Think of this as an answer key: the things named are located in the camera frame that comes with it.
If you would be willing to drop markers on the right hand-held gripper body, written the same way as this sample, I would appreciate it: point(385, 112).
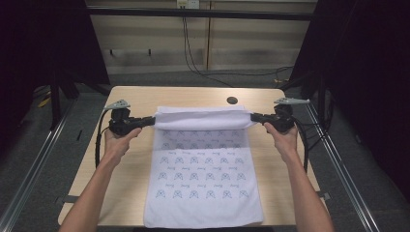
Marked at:
point(283, 121)

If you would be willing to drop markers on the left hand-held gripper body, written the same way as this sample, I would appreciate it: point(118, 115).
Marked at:
point(121, 124)

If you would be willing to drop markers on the white printed towel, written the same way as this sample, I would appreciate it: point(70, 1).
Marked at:
point(203, 180)

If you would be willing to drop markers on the person's left hand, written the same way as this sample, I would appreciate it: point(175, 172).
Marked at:
point(117, 146)

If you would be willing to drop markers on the person's right hand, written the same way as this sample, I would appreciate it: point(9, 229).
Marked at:
point(286, 145)

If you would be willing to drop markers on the yellow floor object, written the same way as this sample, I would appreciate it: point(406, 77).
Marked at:
point(43, 102)

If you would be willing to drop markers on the black curtain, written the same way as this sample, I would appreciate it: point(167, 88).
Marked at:
point(38, 48)
point(370, 80)

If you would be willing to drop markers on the black stand post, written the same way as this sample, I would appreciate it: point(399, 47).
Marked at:
point(55, 103)

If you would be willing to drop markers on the metal floor rail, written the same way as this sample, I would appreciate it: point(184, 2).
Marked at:
point(341, 167)
point(35, 161)

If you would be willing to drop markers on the grey table bracket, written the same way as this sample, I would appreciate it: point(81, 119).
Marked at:
point(324, 195)
point(67, 199)

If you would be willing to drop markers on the black horizontal frame bar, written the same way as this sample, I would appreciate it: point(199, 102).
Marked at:
point(199, 14)

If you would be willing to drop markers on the white wall socket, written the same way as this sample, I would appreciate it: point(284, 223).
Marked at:
point(188, 4)

